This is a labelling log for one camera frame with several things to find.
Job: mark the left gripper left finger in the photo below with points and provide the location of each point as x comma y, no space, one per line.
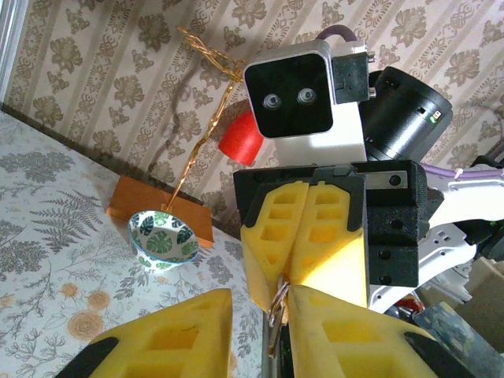
177,338

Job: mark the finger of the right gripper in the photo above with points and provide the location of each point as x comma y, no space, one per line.
334,256
264,260

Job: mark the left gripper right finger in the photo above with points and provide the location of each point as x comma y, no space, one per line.
354,342

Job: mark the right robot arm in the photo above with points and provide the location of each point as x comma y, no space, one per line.
472,189

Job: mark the leaf pattern bowl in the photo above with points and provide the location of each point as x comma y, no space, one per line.
165,240

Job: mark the orange wooden board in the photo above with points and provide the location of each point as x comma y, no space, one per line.
130,197

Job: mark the floral table cover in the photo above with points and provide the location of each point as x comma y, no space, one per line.
59,236

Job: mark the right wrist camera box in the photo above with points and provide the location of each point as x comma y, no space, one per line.
289,94

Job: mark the aluminium frame post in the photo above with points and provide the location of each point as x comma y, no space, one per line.
8,39

